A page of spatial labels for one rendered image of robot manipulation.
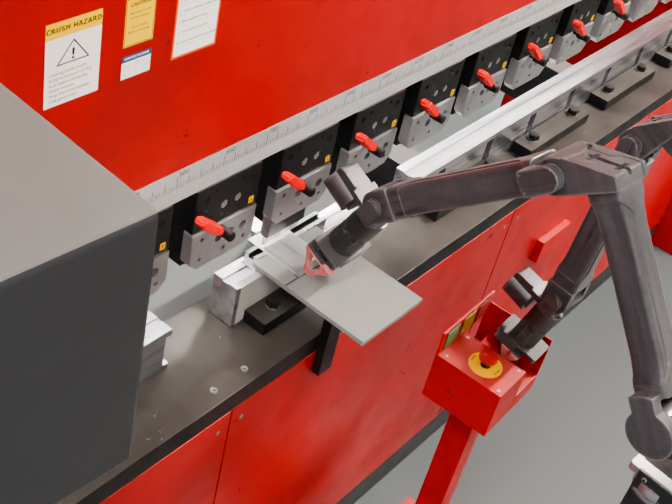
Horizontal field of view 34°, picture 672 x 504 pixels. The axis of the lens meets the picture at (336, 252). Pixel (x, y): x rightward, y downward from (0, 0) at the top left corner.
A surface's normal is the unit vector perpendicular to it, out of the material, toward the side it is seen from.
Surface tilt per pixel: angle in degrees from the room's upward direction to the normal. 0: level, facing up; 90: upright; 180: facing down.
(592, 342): 0
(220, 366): 0
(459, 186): 89
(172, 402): 0
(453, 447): 90
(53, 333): 90
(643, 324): 89
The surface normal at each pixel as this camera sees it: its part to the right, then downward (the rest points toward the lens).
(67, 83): 0.75, 0.52
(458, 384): -0.60, 0.41
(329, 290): 0.19, -0.76
